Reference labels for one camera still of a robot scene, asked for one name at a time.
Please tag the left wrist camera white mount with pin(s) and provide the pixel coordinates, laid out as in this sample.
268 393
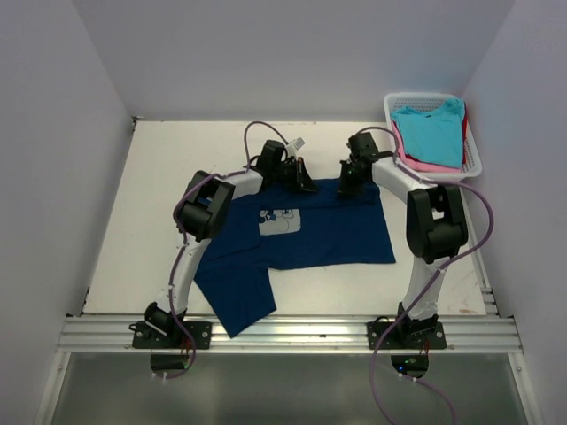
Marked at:
293 146

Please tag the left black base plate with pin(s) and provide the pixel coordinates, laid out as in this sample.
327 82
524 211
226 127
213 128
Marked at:
159 330

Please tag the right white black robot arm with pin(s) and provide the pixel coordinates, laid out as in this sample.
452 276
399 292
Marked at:
436 230

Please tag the turquoise folded t-shirt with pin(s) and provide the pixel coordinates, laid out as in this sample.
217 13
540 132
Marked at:
433 136

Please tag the red folded t-shirt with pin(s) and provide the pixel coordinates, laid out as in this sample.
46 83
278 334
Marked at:
465 124

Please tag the pink folded t-shirt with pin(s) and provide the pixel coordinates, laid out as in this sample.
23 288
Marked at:
418 165

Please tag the navy blue printed t-shirt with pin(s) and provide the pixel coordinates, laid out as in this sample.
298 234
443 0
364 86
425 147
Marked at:
284 230

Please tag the aluminium front frame rail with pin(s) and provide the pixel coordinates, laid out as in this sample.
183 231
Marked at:
291 334

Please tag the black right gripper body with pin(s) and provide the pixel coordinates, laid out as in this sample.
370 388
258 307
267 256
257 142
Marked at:
349 182

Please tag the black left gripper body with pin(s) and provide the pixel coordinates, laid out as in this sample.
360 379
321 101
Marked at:
286 173

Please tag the white plastic laundry basket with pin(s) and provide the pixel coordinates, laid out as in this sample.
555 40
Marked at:
426 102

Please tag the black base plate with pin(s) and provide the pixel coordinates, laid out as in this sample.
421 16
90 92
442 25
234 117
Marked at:
410 334
159 330

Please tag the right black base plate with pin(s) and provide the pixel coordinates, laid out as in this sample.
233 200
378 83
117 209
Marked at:
410 334

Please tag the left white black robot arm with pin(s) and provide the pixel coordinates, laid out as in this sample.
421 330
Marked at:
201 214

